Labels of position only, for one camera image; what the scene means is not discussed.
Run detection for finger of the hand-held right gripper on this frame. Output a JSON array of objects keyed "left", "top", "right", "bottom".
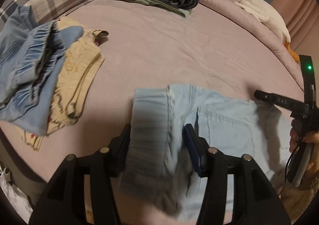
[{"left": 254, "top": 90, "right": 311, "bottom": 119}]

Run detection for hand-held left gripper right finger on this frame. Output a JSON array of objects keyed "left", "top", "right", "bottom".
[{"left": 182, "top": 123, "right": 291, "bottom": 225}]

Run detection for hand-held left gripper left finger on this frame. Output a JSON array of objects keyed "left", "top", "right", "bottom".
[{"left": 29, "top": 123, "right": 132, "bottom": 225}]

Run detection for light blue denim pants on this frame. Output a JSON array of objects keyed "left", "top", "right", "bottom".
[{"left": 117, "top": 84, "right": 293, "bottom": 222}]

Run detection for person's right forearm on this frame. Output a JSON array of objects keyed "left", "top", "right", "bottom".
[{"left": 280, "top": 175, "right": 319, "bottom": 224}]

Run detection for cream knit pants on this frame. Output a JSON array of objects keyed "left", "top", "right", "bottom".
[{"left": 23, "top": 17, "right": 110, "bottom": 153}]

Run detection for crumpled blue denim pants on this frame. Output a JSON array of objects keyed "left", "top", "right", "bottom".
[{"left": 0, "top": 5, "right": 67, "bottom": 114}]

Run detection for person's right hand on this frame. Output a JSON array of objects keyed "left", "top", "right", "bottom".
[{"left": 289, "top": 120, "right": 319, "bottom": 181}]

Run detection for pink curtain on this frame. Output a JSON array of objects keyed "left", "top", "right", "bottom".
[{"left": 270, "top": 0, "right": 319, "bottom": 57}]

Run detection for pink comforter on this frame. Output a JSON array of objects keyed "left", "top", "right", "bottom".
[{"left": 194, "top": 0, "right": 306, "bottom": 92}]

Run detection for plain blue garment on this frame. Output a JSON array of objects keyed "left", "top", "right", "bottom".
[{"left": 0, "top": 26, "right": 85, "bottom": 137}]

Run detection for white goose plush toy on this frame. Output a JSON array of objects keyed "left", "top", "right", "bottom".
[{"left": 211, "top": 0, "right": 301, "bottom": 64}]

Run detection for pink bed sheet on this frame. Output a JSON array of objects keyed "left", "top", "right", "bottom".
[{"left": 0, "top": 0, "right": 306, "bottom": 225}]

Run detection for white plastic bag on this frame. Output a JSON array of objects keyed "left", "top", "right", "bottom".
[{"left": 0, "top": 164, "right": 34, "bottom": 219}]

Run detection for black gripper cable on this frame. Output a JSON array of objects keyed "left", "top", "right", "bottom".
[{"left": 284, "top": 151, "right": 296, "bottom": 184}]

